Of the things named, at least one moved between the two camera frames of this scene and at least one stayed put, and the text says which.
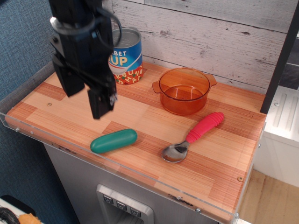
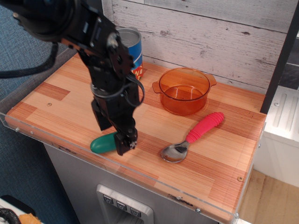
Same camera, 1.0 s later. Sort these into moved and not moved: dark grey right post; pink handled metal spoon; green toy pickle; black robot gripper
Moved: black robot gripper
Not moved: pink handled metal spoon; green toy pickle; dark grey right post
